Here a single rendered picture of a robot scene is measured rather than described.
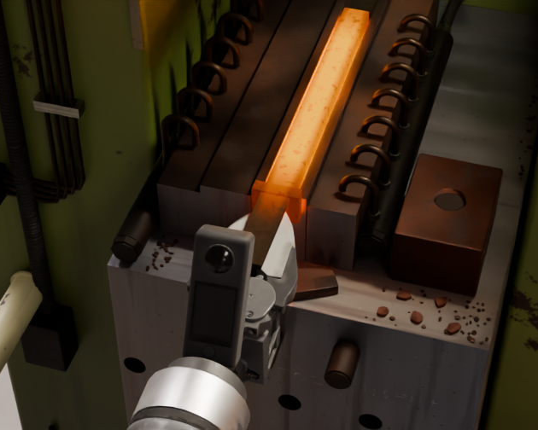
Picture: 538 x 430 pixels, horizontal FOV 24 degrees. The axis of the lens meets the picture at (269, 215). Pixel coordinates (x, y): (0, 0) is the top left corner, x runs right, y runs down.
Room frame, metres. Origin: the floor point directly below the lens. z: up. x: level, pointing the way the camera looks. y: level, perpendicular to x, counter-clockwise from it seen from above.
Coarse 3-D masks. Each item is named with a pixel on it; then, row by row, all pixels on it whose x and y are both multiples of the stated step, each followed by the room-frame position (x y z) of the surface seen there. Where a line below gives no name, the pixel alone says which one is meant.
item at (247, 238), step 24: (216, 240) 0.70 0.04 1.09; (240, 240) 0.70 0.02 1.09; (192, 264) 0.70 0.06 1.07; (216, 264) 0.69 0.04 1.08; (240, 264) 0.69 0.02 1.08; (192, 288) 0.68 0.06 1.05; (216, 288) 0.68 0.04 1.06; (240, 288) 0.68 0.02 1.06; (192, 312) 0.67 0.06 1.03; (216, 312) 0.67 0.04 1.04; (240, 312) 0.67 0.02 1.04; (192, 336) 0.66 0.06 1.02; (216, 336) 0.66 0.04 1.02; (240, 336) 0.67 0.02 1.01; (216, 360) 0.65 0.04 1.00
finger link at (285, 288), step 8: (288, 264) 0.76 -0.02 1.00; (296, 264) 0.76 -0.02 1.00; (288, 272) 0.75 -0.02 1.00; (296, 272) 0.75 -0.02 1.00; (272, 280) 0.74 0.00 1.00; (280, 280) 0.74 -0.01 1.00; (288, 280) 0.74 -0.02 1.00; (296, 280) 0.74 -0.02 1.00; (280, 288) 0.73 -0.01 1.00; (288, 288) 0.73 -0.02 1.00; (280, 296) 0.72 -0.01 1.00; (288, 296) 0.72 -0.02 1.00; (280, 304) 0.71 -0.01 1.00; (288, 304) 0.72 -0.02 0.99; (280, 312) 0.71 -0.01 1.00
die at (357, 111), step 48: (288, 0) 1.20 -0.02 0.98; (336, 0) 1.17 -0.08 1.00; (384, 0) 1.17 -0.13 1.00; (432, 0) 1.18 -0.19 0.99; (240, 48) 1.11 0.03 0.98; (288, 48) 1.09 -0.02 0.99; (384, 48) 1.09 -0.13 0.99; (240, 96) 1.02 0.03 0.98; (288, 96) 1.01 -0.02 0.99; (384, 96) 1.01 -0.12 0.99; (240, 144) 0.93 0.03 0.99; (336, 144) 0.93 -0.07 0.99; (384, 144) 0.95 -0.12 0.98; (192, 192) 0.88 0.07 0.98; (240, 192) 0.87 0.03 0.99; (336, 192) 0.86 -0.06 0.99; (336, 240) 0.84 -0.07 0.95
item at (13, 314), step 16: (16, 272) 1.09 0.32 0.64; (16, 288) 1.06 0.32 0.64; (32, 288) 1.06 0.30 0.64; (0, 304) 1.04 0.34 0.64; (16, 304) 1.03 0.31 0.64; (32, 304) 1.04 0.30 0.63; (0, 320) 1.00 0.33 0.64; (16, 320) 1.01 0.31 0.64; (0, 336) 0.98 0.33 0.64; (16, 336) 0.99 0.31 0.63; (0, 352) 0.96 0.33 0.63; (0, 368) 0.95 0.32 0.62
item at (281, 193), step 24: (360, 24) 1.11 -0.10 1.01; (336, 48) 1.07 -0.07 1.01; (336, 72) 1.03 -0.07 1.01; (312, 96) 0.99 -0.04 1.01; (336, 96) 1.00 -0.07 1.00; (312, 120) 0.95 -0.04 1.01; (288, 144) 0.91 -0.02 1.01; (312, 144) 0.91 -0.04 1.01; (288, 168) 0.88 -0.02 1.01; (264, 192) 0.84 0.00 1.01; (288, 192) 0.84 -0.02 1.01; (264, 216) 0.81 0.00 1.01; (288, 216) 0.83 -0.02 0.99; (264, 240) 0.78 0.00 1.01
